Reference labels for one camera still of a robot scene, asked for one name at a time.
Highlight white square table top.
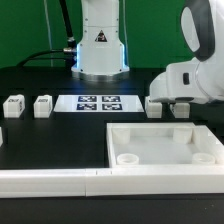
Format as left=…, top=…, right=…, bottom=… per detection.
left=106, top=123, right=224, bottom=168

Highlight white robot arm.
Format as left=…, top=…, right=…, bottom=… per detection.
left=72, top=0, right=224, bottom=104

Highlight white block at left edge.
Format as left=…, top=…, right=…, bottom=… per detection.
left=0, top=127, right=3, bottom=147

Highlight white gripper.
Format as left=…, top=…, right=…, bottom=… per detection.
left=149, top=58, right=224, bottom=104

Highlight black cable bundle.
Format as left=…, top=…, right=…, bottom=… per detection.
left=16, top=0, right=78, bottom=69

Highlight white sheet with tags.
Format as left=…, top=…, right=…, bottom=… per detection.
left=54, top=95, right=144, bottom=112

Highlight white front obstacle bar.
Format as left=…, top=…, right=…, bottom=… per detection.
left=0, top=165, right=224, bottom=198

